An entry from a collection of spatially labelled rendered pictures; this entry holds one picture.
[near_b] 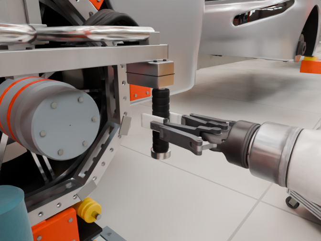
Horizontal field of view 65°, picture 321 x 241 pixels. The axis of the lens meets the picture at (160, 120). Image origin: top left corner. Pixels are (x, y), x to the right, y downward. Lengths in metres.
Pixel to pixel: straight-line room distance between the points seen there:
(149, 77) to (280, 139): 0.26
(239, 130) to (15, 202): 0.38
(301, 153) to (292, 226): 1.31
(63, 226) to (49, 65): 0.46
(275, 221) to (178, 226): 0.56
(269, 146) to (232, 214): 1.27
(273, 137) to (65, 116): 0.33
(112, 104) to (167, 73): 0.30
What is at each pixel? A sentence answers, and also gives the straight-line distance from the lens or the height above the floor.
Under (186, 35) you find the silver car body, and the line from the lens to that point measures 1.17.
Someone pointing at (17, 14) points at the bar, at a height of 1.04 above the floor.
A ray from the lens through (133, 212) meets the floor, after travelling 1.60.
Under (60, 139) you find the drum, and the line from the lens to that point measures 0.46.
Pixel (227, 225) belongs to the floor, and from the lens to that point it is 1.55.
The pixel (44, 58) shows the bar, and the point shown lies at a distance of 0.38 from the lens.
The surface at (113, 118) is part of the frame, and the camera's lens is 0.75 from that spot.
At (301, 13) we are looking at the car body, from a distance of 3.05.
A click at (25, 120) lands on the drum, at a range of 0.46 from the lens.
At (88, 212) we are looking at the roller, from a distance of 0.78.
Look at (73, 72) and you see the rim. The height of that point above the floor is 0.88.
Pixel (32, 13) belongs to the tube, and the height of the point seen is 1.04.
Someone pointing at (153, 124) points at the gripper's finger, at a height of 0.83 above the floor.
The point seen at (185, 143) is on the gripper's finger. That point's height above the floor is 0.83.
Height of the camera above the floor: 1.00
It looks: 19 degrees down
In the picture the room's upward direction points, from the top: straight up
